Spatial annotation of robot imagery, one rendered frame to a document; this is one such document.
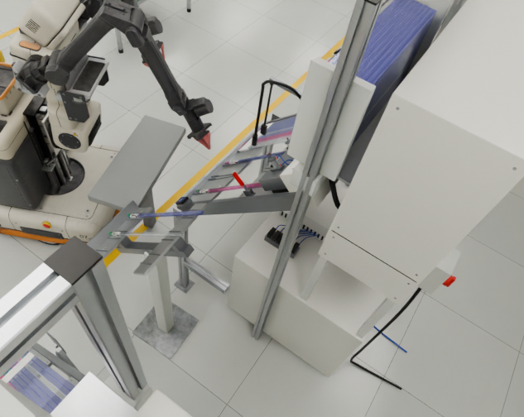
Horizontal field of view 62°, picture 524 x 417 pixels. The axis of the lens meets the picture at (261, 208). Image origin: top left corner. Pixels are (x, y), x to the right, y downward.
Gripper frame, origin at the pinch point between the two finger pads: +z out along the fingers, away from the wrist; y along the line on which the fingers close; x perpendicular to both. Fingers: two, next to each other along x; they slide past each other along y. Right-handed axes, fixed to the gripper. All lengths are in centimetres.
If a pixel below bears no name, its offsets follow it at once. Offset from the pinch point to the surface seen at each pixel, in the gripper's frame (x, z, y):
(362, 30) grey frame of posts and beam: -99, -41, -25
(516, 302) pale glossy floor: -83, 177, 89
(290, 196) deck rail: -56, 6, -22
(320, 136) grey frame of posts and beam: -79, -17, -25
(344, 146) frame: -84, -13, -23
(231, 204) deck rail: -24.9, 12.3, -21.5
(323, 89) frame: -84, -29, -23
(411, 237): -94, 18, -22
